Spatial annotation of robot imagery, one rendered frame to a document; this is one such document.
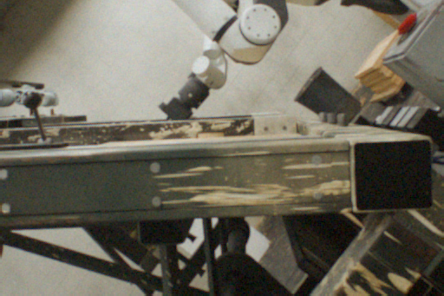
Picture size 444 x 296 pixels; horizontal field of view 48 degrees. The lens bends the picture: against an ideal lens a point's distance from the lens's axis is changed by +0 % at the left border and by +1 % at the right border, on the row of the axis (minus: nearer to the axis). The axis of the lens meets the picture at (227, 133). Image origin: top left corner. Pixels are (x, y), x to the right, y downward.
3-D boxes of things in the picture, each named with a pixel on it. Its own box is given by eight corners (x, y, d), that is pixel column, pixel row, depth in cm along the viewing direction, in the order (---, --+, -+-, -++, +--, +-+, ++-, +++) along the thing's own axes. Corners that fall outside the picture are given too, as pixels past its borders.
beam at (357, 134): (436, 210, 74) (434, 136, 73) (353, 213, 74) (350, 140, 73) (292, 132, 294) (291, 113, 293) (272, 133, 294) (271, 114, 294)
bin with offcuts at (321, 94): (371, 95, 559) (324, 61, 558) (345, 132, 553) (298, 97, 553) (356, 101, 610) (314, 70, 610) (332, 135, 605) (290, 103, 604)
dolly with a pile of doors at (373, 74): (440, 54, 427) (401, 25, 427) (405, 102, 422) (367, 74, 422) (408, 69, 488) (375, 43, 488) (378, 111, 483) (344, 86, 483)
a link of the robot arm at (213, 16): (173, 16, 103) (240, 81, 102) (176, -9, 93) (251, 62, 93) (208, -15, 106) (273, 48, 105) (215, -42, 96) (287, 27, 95)
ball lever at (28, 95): (53, 153, 102) (35, 95, 95) (35, 154, 102) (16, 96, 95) (58, 142, 105) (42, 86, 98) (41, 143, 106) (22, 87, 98)
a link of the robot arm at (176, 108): (187, 130, 172) (210, 104, 172) (184, 131, 163) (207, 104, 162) (159, 106, 172) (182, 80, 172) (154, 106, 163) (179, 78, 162)
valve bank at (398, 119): (529, 153, 98) (429, 79, 97) (482, 210, 98) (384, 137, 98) (432, 136, 147) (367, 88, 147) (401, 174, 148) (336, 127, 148)
